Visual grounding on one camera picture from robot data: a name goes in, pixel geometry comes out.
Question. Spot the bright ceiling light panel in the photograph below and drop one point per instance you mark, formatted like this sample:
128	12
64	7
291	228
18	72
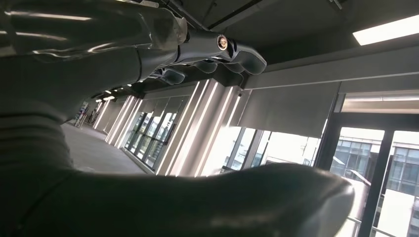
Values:
386	31

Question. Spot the grey roller blind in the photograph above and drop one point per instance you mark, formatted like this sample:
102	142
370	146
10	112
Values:
291	108

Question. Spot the pale roller blind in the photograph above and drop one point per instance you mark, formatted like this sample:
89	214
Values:
379	103

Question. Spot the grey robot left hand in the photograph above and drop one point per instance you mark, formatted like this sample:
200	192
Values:
98	39

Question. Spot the black window frame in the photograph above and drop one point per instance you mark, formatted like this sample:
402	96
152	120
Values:
360	120

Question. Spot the glass window wall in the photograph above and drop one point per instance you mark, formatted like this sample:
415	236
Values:
150	137

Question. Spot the narrow lit wall column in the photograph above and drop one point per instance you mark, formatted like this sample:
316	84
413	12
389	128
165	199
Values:
122	121

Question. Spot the wide lit wall column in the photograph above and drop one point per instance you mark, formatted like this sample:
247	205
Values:
196	130

